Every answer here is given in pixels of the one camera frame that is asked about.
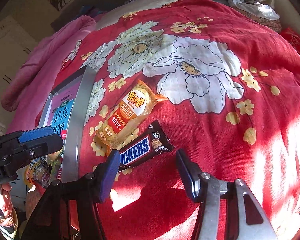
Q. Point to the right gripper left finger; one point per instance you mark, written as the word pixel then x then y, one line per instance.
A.
pixel 105 174

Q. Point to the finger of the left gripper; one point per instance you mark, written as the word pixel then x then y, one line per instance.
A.
pixel 25 136
pixel 42 146

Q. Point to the grey tray with pink book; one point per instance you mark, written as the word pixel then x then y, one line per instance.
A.
pixel 65 111

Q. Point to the red floral quilt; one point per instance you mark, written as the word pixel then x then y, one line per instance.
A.
pixel 232 89

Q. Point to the clear walnut pastry packet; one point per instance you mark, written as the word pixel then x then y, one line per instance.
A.
pixel 48 171

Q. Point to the orange rice cracker packet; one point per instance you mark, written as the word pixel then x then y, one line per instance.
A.
pixel 127 115

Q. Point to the cream wardrobe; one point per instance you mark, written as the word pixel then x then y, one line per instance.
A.
pixel 15 46

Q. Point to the yellow wafer stick packet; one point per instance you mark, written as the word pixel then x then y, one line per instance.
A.
pixel 29 171

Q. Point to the beige bed sheet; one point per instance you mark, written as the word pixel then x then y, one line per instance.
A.
pixel 139 5

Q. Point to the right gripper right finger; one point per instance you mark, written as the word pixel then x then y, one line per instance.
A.
pixel 190 176

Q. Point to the floral laundry basket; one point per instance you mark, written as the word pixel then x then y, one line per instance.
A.
pixel 258 12

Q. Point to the snickers bar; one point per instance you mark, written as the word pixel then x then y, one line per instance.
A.
pixel 151 143

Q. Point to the pink blanket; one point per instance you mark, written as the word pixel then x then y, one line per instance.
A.
pixel 28 92

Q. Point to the red plastic bag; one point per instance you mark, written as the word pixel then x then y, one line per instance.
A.
pixel 292 37

